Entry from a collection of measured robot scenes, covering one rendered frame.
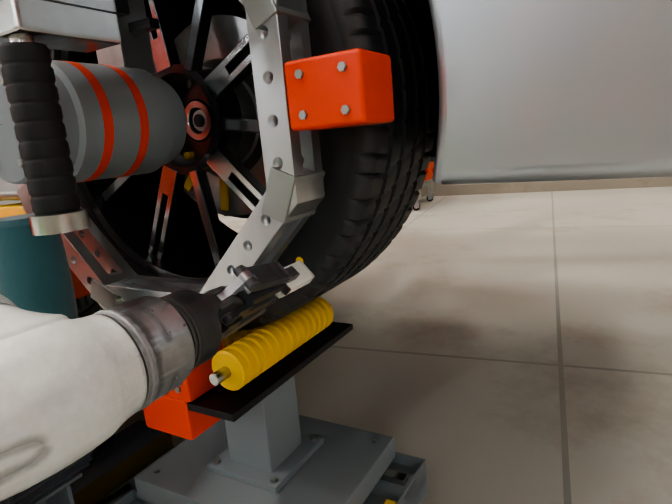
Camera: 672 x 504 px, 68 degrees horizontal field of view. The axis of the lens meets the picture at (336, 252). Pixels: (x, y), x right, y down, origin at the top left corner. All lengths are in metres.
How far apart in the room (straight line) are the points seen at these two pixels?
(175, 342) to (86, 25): 0.27
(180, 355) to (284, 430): 0.55
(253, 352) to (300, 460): 0.34
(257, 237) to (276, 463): 0.51
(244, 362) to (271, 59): 0.38
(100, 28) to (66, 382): 0.29
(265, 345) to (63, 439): 0.39
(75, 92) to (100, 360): 0.33
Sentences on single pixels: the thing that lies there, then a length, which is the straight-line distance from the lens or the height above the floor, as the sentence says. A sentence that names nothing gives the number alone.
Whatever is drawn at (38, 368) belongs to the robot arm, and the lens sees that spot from 0.39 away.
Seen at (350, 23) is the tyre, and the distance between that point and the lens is 0.61.
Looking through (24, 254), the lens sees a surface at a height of 0.70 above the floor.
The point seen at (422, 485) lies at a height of 0.13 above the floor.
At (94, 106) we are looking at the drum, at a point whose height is 0.86.
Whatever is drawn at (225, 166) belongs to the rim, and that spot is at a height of 0.78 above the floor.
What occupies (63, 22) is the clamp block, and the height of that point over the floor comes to 0.91.
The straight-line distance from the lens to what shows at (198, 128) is 0.84.
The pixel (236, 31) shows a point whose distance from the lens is 0.86.
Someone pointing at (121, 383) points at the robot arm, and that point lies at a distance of 0.41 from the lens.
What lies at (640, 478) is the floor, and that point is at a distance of 1.42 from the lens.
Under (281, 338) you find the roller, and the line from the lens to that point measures 0.76.
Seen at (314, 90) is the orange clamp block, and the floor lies 0.85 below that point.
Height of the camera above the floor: 0.80
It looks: 13 degrees down
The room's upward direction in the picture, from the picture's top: 5 degrees counter-clockwise
